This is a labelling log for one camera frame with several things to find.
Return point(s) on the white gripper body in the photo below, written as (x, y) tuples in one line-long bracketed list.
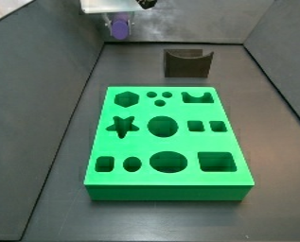
[(107, 6)]

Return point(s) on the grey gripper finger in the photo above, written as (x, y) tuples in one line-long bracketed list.
[(131, 21), (108, 21)]

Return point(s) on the purple cylinder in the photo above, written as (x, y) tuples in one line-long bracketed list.
[(120, 26)]

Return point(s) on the black curved cradle stand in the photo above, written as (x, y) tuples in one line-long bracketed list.
[(187, 63)]

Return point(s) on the green shape sorter block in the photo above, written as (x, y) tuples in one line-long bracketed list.
[(165, 147)]

